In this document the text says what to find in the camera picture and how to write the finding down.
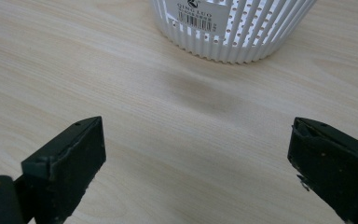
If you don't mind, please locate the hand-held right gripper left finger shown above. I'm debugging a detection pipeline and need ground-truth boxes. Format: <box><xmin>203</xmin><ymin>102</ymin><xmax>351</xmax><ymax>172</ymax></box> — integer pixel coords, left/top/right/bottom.
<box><xmin>14</xmin><ymin>116</ymin><xmax>107</xmax><ymax>224</ymax></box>

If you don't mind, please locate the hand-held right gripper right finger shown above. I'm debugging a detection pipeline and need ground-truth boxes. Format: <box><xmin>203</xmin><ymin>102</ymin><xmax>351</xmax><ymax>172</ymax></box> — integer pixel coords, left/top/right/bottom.
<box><xmin>287</xmin><ymin>117</ymin><xmax>358</xmax><ymax>224</ymax></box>

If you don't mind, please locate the white slotted plastic basket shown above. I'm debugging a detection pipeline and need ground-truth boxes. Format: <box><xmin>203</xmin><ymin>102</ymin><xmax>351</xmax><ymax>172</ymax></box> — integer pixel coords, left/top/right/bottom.
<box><xmin>150</xmin><ymin>0</ymin><xmax>319</xmax><ymax>65</ymax></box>

